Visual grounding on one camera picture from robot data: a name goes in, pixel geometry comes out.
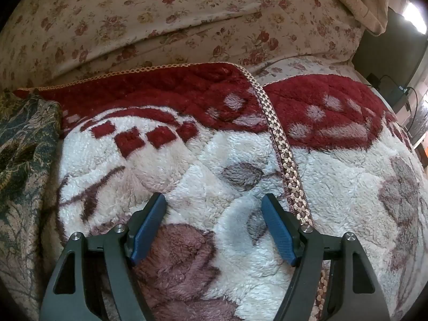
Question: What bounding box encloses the red white fleece blanket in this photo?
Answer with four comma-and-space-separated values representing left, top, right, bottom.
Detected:
13, 55, 428, 321

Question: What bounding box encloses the beige cloth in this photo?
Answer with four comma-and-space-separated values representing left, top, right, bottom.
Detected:
324, 0, 398, 36

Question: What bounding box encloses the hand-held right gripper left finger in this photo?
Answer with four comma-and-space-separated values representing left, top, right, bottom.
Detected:
38, 193, 167, 321

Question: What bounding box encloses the beige floral pillow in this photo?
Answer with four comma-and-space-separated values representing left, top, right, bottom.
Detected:
0, 0, 368, 91

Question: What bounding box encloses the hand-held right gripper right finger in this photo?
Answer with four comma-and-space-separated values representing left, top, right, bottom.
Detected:
261, 193, 392, 321

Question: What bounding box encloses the brown paisley patterned cloth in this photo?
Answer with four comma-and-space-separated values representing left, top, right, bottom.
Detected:
0, 89, 64, 321

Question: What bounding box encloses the black cable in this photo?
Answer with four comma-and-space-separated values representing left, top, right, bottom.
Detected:
404, 86, 420, 132

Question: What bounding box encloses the dark furniture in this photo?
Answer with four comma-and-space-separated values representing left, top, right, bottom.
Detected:
353, 7, 425, 104

